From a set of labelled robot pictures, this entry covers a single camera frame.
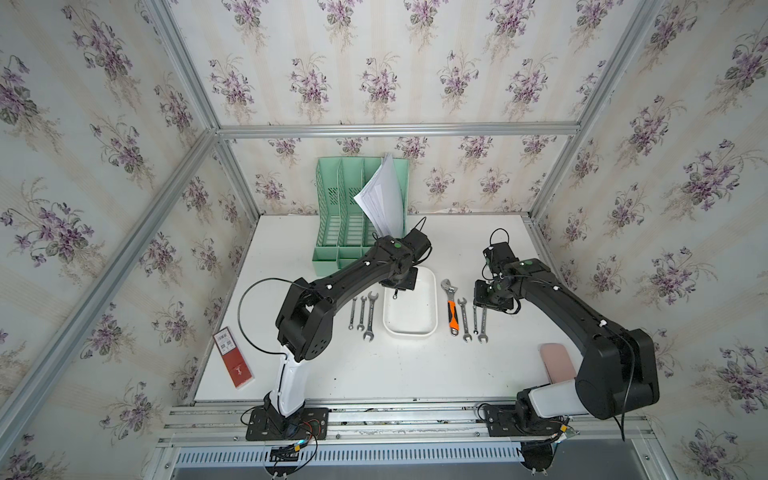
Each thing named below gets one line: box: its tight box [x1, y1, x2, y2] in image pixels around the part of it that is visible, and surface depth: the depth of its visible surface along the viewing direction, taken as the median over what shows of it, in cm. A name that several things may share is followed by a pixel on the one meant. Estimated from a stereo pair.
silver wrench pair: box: [478, 308, 489, 344], surface depth 91 cm
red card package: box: [212, 326, 255, 389], surface depth 85 cm
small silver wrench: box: [357, 296, 367, 331], surface depth 95 cm
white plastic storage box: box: [382, 266, 438, 337], surface depth 93 cm
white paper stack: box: [353, 153, 404, 237], surface depth 96 cm
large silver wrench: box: [363, 291, 379, 342], surface depth 93 cm
